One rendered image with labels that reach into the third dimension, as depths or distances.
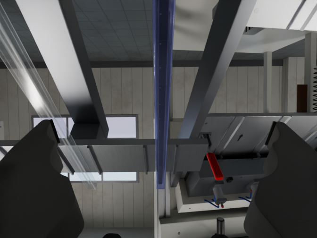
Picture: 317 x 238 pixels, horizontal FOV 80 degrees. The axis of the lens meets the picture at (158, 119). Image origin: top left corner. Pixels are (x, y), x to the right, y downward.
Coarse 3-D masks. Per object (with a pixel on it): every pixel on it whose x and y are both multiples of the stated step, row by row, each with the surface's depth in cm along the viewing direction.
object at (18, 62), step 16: (0, 16) 12; (0, 32) 12; (16, 32) 13; (0, 48) 13; (16, 48) 13; (16, 64) 14; (32, 64) 15; (16, 80) 15; (32, 80) 15; (32, 96) 16; (48, 96) 17; (48, 112) 18; (64, 128) 20; (64, 144) 21; (80, 160) 24; (80, 176) 27
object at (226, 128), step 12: (216, 120) 40; (228, 120) 40; (240, 120) 41; (252, 120) 41; (264, 120) 42; (276, 120) 42; (288, 120) 42; (300, 120) 43; (312, 120) 44; (216, 132) 43; (228, 132) 44; (240, 132) 44; (252, 132) 45; (264, 132) 45; (300, 132) 47; (312, 132) 48; (216, 144) 47; (228, 144) 48; (240, 144) 48; (252, 144) 49; (264, 144) 50; (216, 156) 52; (228, 156) 53; (240, 156) 53; (252, 156) 54; (264, 156) 55
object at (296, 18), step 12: (264, 0) 23; (276, 0) 23; (288, 0) 23; (300, 0) 24; (312, 0) 24; (252, 12) 24; (264, 12) 24; (276, 12) 24; (288, 12) 25; (300, 12) 25; (312, 12) 25; (252, 24) 25; (264, 24) 25; (276, 24) 26; (288, 24) 26; (300, 24) 26; (312, 24) 26
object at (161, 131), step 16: (160, 0) 11; (160, 16) 12; (160, 32) 12; (160, 48) 13; (160, 64) 14; (160, 80) 15; (160, 96) 16; (160, 112) 18; (160, 128) 20; (160, 144) 22; (160, 160) 24; (160, 176) 27
